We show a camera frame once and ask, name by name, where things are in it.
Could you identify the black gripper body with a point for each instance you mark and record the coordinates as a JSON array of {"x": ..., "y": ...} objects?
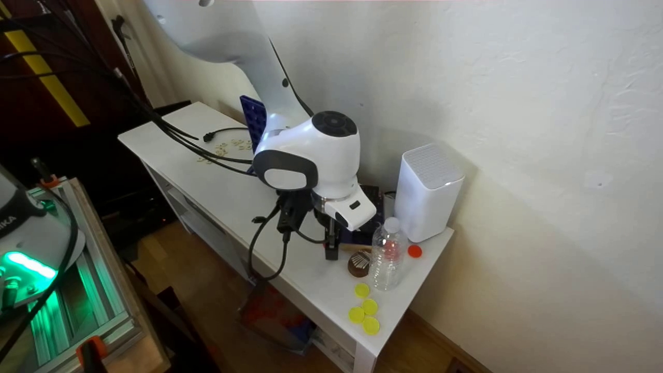
[{"x": 337, "y": 224}]

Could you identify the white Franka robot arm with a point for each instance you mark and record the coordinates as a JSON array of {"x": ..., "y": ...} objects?
[{"x": 317, "y": 158}]

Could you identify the yellow game token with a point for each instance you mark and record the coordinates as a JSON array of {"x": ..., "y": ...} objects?
[
  {"x": 357, "y": 316},
  {"x": 371, "y": 305},
  {"x": 363, "y": 292},
  {"x": 371, "y": 326}
]

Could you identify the red game token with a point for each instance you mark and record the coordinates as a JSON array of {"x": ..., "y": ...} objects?
[{"x": 416, "y": 252}]

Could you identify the purple token game grid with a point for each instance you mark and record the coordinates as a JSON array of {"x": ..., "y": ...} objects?
[{"x": 253, "y": 118}]

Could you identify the brown round coaster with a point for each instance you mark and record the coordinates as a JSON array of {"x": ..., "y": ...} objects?
[{"x": 360, "y": 265}]

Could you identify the white side table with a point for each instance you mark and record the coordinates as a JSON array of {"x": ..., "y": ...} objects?
[{"x": 311, "y": 276}]

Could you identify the clear plastic bottle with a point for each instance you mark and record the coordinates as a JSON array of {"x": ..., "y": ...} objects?
[{"x": 388, "y": 267}]

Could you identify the reddish storage box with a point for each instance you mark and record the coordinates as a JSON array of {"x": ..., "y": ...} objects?
[{"x": 276, "y": 319}]

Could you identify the white plastic container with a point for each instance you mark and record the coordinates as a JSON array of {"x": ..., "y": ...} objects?
[{"x": 427, "y": 193}]

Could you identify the orange black clamp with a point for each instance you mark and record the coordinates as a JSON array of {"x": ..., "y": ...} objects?
[
  {"x": 93, "y": 350},
  {"x": 42, "y": 177}
]

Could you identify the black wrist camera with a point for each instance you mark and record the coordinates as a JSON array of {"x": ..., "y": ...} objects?
[{"x": 291, "y": 211}]

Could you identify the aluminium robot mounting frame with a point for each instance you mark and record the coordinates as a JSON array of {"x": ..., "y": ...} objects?
[{"x": 105, "y": 303}]

